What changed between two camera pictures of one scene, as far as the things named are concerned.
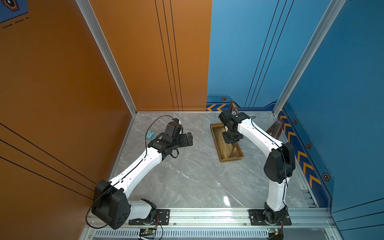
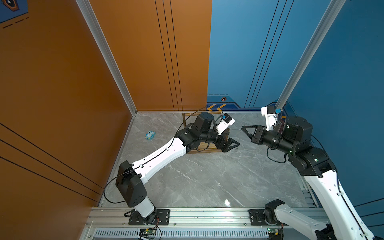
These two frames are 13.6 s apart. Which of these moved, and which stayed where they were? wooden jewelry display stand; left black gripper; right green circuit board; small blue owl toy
Moved: wooden jewelry display stand; left black gripper
Stayed: small blue owl toy; right green circuit board
